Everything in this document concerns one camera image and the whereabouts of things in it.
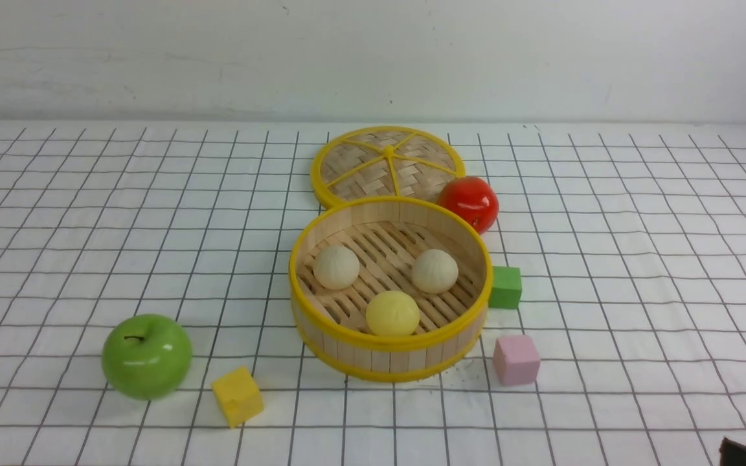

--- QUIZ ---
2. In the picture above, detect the green apple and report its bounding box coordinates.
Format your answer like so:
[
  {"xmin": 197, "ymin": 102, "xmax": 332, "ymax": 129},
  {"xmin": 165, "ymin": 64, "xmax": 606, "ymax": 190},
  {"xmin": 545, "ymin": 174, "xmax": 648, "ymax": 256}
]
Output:
[{"xmin": 101, "ymin": 315, "xmax": 193, "ymax": 401}]

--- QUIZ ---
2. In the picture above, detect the red tomato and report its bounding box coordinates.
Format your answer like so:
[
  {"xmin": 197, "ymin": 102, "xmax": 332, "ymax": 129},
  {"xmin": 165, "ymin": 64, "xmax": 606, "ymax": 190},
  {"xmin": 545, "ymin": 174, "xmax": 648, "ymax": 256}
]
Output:
[{"xmin": 436, "ymin": 176, "xmax": 500, "ymax": 235}]

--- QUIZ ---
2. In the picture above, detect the yellow steamed bun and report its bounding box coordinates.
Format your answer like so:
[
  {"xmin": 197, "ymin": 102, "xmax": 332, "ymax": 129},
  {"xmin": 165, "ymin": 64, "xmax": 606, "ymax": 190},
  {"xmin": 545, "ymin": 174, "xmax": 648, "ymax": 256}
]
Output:
[{"xmin": 365, "ymin": 290, "xmax": 421, "ymax": 337}]

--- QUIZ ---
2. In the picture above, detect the bamboo steamer lid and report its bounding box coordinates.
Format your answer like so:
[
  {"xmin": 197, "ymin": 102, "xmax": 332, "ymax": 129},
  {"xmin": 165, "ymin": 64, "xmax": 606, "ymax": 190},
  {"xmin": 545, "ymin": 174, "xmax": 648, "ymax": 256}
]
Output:
[{"xmin": 309, "ymin": 125, "xmax": 467, "ymax": 209}]

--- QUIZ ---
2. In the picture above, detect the white steamed bun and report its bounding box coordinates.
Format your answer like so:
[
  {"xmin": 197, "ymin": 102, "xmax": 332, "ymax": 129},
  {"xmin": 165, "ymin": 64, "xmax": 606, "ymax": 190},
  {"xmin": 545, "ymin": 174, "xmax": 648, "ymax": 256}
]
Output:
[
  {"xmin": 411, "ymin": 250, "xmax": 459, "ymax": 294},
  {"xmin": 313, "ymin": 245, "xmax": 361, "ymax": 290}
]

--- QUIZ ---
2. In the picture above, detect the pink cube block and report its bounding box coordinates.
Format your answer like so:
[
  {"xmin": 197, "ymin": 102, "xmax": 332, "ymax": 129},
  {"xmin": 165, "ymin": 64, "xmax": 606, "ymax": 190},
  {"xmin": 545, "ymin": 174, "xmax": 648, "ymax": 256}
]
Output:
[{"xmin": 492, "ymin": 334, "xmax": 541, "ymax": 386}]

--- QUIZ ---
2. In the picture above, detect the green cube block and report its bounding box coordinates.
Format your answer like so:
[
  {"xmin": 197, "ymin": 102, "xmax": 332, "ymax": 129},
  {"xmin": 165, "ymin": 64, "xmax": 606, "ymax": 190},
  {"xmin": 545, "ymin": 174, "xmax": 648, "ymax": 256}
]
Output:
[{"xmin": 488, "ymin": 265, "xmax": 522, "ymax": 310}]

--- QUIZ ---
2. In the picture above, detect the yellow cube block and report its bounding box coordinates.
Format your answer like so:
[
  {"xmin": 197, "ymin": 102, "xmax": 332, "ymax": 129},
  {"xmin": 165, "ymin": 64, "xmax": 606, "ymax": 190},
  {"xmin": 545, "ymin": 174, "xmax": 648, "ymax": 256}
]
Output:
[{"xmin": 211, "ymin": 366, "xmax": 264, "ymax": 428}]

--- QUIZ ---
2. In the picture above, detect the white grid tablecloth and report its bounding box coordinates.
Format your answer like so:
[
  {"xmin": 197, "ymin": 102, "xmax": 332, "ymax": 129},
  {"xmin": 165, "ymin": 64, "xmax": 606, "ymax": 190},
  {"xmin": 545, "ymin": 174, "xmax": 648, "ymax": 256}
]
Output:
[{"xmin": 0, "ymin": 122, "xmax": 746, "ymax": 465}]

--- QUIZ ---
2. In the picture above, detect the bamboo steamer basket yellow rim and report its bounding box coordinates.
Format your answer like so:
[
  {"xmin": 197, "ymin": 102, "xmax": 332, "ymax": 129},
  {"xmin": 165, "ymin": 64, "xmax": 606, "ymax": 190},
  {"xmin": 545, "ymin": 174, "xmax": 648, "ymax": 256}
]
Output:
[{"xmin": 288, "ymin": 197, "xmax": 493, "ymax": 383}]

